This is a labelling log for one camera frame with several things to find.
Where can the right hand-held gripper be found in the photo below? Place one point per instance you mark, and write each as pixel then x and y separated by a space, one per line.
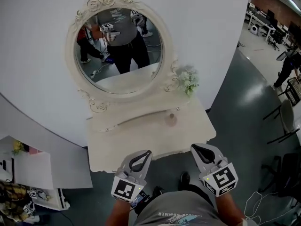
pixel 223 178

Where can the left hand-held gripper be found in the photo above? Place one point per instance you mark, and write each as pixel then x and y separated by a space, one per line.
pixel 123 189

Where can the person's right forearm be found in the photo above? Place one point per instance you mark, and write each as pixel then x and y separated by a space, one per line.
pixel 228 208

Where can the person's left forearm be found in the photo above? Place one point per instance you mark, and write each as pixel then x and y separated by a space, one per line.
pixel 121 212

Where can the cream dressing table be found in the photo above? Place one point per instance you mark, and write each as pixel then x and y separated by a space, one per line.
pixel 150 138

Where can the person's black trousers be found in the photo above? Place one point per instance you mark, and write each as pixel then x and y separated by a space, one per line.
pixel 200 189

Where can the person's black shoe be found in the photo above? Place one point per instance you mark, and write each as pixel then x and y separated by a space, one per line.
pixel 158 191
pixel 185 180

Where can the black waist device with screen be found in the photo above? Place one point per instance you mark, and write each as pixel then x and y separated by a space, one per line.
pixel 140 199

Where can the person's grey t-shirt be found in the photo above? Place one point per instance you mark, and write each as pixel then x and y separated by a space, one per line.
pixel 178 208

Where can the black office chair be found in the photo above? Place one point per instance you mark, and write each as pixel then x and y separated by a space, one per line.
pixel 289 173

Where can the white artificial flower bouquet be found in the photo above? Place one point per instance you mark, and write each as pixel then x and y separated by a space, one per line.
pixel 189 79

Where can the beige chair with black legs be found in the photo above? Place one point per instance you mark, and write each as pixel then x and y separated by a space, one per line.
pixel 288 116

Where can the white shelf unit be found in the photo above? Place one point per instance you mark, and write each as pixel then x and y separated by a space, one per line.
pixel 35 168

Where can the pink box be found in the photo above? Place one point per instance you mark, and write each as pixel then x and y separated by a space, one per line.
pixel 35 150

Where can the round ornate cream mirror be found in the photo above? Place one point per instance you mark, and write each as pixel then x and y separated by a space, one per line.
pixel 117 62

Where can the black slatted chair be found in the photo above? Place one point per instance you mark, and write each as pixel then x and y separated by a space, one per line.
pixel 292 91

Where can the yellow potted flowers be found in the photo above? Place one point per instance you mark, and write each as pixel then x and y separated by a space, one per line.
pixel 18 147

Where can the round white appliance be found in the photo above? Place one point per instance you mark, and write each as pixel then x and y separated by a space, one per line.
pixel 254 29

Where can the white office desks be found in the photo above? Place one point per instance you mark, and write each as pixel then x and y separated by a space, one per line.
pixel 261 20

